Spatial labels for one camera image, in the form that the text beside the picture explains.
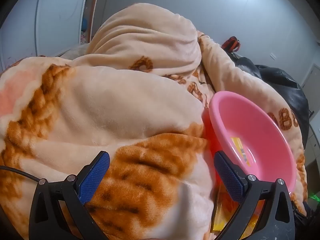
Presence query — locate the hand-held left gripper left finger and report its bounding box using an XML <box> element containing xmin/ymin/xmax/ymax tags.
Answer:
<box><xmin>29</xmin><ymin>151</ymin><xmax>110</xmax><ymax>240</ymax></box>

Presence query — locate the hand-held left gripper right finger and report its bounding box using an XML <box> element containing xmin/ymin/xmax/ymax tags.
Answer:
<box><xmin>214</xmin><ymin>151</ymin><xmax>295</xmax><ymax>240</ymax></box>

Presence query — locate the yellow purple snack packet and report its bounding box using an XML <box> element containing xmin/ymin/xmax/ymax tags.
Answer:
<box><xmin>211</xmin><ymin>184</ymin><xmax>237</xmax><ymax>232</ymax></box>

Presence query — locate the pink plastic basin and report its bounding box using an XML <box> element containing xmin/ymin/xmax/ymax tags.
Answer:
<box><xmin>208</xmin><ymin>91</ymin><xmax>297</xmax><ymax>195</ymax></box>

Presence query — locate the orange snack packet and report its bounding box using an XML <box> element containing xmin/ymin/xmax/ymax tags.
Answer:
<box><xmin>240</xmin><ymin>200</ymin><xmax>265</xmax><ymax>233</ymax></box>

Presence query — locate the beige orange printed blanket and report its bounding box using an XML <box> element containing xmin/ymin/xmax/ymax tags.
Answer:
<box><xmin>0</xmin><ymin>2</ymin><xmax>309</xmax><ymax>240</ymax></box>

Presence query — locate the black leather jacket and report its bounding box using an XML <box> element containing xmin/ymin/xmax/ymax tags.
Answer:
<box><xmin>234</xmin><ymin>56</ymin><xmax>310</xmax><ymax>150</ymax></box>

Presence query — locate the white cabinet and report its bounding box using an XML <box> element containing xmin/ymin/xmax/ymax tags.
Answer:
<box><xmin>301</xmin><ymin>64</ymin><xmax>320</xmax><ymax>170</ymax></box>

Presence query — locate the red black bag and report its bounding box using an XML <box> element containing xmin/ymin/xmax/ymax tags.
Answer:
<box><xmin>221</xmin><ymin>36</ymin><xmax>241</xmax><ymax>53</ymax></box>

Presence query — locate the wardrobe with sliding door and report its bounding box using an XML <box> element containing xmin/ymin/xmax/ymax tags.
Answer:
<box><xmin>0</xmin><ymin>0</ymin><xmax>100</xmax><ymax>64</ymax></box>

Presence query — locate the black cable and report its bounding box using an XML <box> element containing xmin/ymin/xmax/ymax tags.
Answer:
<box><xmin>0</xmin><ymin>165</ymin><xmax>42</xmax><ymax>182</ymax></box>

